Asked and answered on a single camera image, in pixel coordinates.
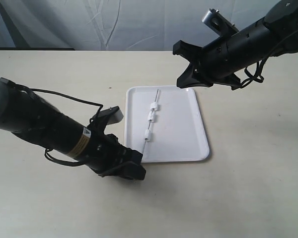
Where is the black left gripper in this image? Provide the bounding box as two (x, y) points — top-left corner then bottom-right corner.
(84, 116), (146, 180)

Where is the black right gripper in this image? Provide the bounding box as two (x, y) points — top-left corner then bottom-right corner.
(172, 32), (241, 90)

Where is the white block bottom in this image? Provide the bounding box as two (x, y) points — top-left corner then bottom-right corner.
(144, 129), (152, 142)

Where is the white block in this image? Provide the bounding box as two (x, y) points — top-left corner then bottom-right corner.
(148, 111), (155, 123)
(144, 129), (152, 142)
(150, 102), (159, 112)

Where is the thin metal skewer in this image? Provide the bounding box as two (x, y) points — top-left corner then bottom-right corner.
(142, 89), (159, 154)

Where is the white block top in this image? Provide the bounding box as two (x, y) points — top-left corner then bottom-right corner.
(150, 102), (159, 112)

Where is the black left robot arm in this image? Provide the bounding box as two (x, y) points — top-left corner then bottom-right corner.
(0, 78), (146, 180)

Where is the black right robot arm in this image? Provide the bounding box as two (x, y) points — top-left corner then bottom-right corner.
(173, 0), (298, 90)

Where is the white plastic tray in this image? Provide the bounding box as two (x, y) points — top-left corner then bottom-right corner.
(124, 86), (210, 163)

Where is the white backdrop curtain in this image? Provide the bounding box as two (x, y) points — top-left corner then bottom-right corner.
(0, 0), (275, 51)

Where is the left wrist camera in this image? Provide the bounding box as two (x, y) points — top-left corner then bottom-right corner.
(98, 106), (124, 125)

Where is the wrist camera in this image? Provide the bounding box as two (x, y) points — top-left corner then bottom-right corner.
(98, 106), (124, 125)
(202, 8), (239, 37)

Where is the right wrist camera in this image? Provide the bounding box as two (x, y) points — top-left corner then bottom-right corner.
(202, 8), (239, 37)

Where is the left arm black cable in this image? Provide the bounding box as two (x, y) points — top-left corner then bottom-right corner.
(0, 78), (104, 119)

